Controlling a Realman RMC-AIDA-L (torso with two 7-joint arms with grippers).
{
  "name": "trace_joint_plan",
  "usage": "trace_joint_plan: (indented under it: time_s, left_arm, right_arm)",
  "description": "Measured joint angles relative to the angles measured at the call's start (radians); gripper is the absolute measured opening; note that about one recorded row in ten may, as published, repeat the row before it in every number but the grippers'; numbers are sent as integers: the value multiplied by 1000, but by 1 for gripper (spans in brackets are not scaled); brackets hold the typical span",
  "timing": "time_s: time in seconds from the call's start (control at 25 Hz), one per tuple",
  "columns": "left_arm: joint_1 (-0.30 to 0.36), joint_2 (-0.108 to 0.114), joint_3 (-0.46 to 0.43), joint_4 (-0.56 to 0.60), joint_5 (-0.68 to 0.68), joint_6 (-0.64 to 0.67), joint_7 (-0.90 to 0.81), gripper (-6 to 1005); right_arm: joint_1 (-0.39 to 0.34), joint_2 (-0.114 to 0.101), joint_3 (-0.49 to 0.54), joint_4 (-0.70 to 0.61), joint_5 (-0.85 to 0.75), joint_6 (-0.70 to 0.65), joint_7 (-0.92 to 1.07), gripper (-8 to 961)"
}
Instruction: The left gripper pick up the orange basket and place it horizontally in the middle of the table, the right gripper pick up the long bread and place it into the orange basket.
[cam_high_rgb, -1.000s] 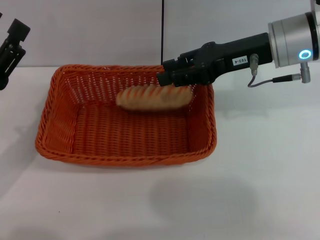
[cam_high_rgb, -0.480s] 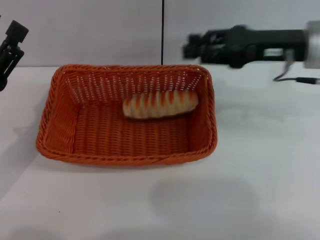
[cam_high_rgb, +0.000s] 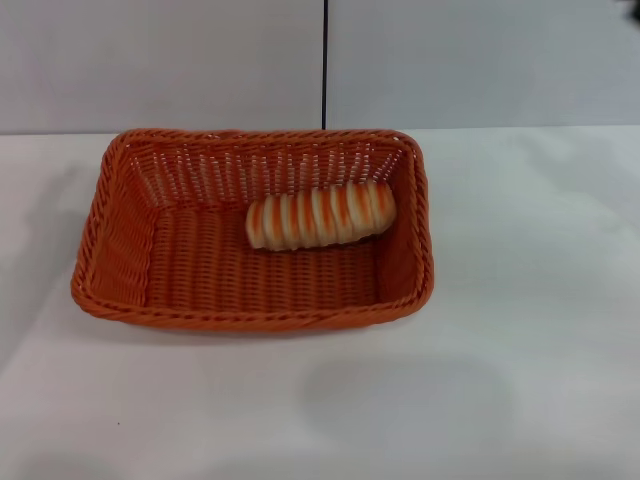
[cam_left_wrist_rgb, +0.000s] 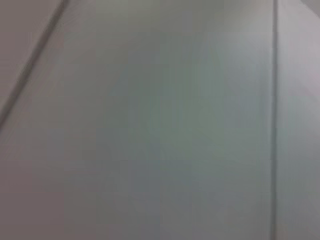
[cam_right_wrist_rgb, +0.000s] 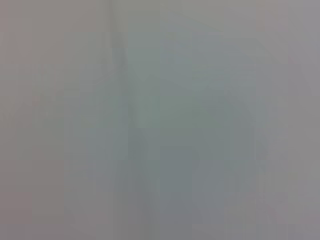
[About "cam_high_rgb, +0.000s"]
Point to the striped orange cream bread roll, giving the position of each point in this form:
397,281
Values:
320,217

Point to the orange woven plastic basket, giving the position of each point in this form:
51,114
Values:
225,280

